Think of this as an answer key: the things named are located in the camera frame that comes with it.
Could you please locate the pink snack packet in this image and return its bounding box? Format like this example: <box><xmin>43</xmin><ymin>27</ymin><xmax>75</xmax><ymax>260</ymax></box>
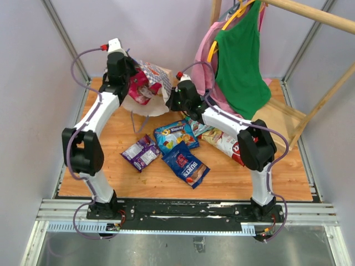
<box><xmin>128</xmin><ymin>70</ymin><xmax>162</xmax><ymax>105</ymax></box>

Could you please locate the yellow hanger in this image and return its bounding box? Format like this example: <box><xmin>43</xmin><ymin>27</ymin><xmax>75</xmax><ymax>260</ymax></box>
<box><xmin>207</xmin><ymin>0</ymin><xmax>255</xmax><ymax>63</ymax></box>

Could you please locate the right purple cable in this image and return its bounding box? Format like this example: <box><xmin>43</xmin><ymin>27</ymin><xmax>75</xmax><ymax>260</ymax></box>
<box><xmin>177</xmin><ymin>61</ymin><xmax>288</xmax><ymax>244</ymax></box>

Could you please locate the blue checkered paper bag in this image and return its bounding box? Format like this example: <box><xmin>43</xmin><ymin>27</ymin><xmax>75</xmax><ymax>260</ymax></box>
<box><xmin>122</xmin><ymin>59</ymin><xmax>173</xmax><ymax>133</ymax></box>

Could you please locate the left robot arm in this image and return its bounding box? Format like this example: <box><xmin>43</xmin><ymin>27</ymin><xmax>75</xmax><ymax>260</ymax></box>
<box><xmin>62</xmin><ymin>51</ymin><xmax>137</xmax><ymax>219</ymax></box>

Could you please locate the blue Slendy candy bag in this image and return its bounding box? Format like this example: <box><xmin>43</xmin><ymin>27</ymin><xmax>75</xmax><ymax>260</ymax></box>
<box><xmin>153</xmin><ymin>119</ymin><xmax>199</xmax><ymax>155</ymax></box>

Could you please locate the pink shirt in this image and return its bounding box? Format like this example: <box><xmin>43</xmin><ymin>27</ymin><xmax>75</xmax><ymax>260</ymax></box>
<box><xmin>192</xmin><ymin>8</ymin><xmax>272</xmax><ymax>119</ymax></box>

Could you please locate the wooden clothes rack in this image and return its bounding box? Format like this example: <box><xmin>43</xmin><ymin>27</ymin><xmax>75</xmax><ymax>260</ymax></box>
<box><xmin>210</xmin><ymin>0</ymin><xmax>355</xmax><ymax>155</ymax></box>

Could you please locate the green tank top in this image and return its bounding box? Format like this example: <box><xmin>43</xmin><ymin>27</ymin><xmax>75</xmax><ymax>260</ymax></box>
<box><xmin>215</xmin><ymin>1</ymin><xmax>271</xmax><ymax>120</ymax></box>

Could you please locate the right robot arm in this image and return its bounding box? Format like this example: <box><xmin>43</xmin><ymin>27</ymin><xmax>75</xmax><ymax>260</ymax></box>
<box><xmin>163</xmin><ymin>79</ymin><xmax>277</xmax><ymax>222</ymax></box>

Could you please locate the grey hanger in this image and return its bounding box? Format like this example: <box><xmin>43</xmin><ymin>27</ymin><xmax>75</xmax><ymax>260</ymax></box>
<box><xmin>218</xmin><ymin>1</ymin><xmax>250</xmax><ymax>27</ymax></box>

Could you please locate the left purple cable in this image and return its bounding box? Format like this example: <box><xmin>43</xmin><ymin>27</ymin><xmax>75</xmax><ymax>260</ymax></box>
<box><xmin>64</xmin><ymin>47</ymin><xmax>117</xmax><ymax>240</ymax></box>

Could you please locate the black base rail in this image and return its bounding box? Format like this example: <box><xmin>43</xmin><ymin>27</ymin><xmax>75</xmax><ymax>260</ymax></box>
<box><xmin>87</xmin><ymin>198</ymin><xmax>286</xmax><ymax>233</ymax></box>

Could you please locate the dark blue snack packet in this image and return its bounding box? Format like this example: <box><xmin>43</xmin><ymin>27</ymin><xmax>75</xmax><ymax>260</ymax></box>
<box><xmin>162</xmin><ymin>142</ymin><xmax>210</xmax><ymax>189</ymax></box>

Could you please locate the red chips bag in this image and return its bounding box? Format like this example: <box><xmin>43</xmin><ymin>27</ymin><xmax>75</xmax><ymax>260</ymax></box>
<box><xmin>199</xmin><ymin>128</ymin><xmax>244</xmax><ymax>166</ymax></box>

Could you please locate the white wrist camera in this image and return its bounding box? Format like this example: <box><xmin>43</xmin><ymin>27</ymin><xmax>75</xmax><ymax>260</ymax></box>
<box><xmin>100</xmin><ymin>38</ymin><xmax>127</xmax><ymax>56</ymax></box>
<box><xmin>176</xmin><ymin>71</ymin><xmax>191</xmax><ymax>83</ymax></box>

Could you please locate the teal snack packet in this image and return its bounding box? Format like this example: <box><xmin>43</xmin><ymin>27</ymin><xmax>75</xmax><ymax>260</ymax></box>
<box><xmin>184</xmin><ymin>117</ymin><xmax>213</xmax><ymax>137</ymax></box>

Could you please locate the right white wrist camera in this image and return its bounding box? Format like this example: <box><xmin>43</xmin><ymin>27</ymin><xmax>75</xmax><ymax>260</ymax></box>
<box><xmin>176</xmin><ymin>71</ymin><xmax>191</xmax><ymax>83</ymax></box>

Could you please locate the purple cable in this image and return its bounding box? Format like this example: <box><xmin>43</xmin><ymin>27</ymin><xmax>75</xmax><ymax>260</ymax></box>
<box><xmin>177</xmin><ymin>61</ymin><xmax>288</xmax><ymax>244</ymax></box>
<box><xmin>64</xmin><ymin>47</ymin><xmax>117</xmax><ymax>240</ymax></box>

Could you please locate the purple snack packet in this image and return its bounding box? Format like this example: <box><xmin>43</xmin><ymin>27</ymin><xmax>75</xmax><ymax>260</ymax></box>
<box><xmin>121</xmin><ymin>135</ymin><xmax>161</xmax><ymax>172</ymax></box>

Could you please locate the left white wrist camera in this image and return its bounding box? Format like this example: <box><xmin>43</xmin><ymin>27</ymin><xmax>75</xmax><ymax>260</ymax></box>
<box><xmin>100</xmin><ymin>38</ymin><xmax>127</xmax><ymax>56</ymax></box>

